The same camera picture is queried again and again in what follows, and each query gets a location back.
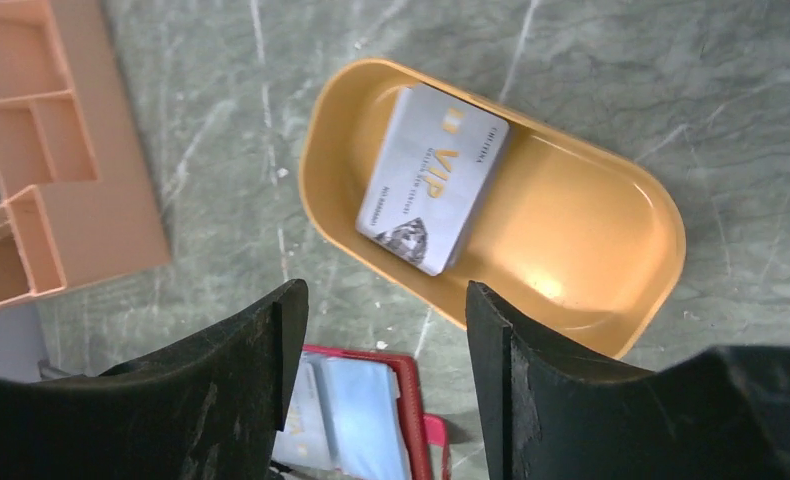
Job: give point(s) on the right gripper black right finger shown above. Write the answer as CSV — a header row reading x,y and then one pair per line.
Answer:
x,y
551,408

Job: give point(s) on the silver VIP credit card stack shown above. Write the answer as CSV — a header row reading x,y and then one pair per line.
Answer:
x,y
438,156

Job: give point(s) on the yellow oval tray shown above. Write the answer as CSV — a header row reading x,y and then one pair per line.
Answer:
x,y
574,236

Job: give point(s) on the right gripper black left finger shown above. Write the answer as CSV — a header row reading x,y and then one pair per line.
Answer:
x,y
208,406

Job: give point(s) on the red leather card holder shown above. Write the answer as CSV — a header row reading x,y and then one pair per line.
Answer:
x,y
377,426

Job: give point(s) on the orange mesh file organizer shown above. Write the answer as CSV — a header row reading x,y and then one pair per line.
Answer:
x,y
77,206

